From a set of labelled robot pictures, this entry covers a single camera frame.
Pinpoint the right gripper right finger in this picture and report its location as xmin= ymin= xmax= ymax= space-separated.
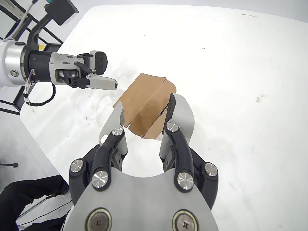
xmin=159 ymin=93 xmax=219 ymax=191

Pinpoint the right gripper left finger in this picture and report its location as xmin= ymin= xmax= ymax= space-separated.
xmin=69 ymin=108 xmax=128 ymax=189

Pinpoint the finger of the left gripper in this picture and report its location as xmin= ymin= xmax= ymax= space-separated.
xmin=69 ymin=72 xmax=118 ymax=90
xmin=75 ymin=50 xmax=109 ymax=75

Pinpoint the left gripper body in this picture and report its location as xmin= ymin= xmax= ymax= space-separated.
xmin=5 ymin=42 xmax=80 ymax=87

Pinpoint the small brown carton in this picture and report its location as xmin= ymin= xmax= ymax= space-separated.
xmin=113 ymin=73 xmax=177 ymax=140

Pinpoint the black metal frame rack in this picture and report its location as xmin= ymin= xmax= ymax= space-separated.
xmin=0 ymin=0 xmax=64 ymax=116

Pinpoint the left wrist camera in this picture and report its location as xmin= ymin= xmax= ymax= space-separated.
xmin=26 ymin=0 xmax=80 ymax=51

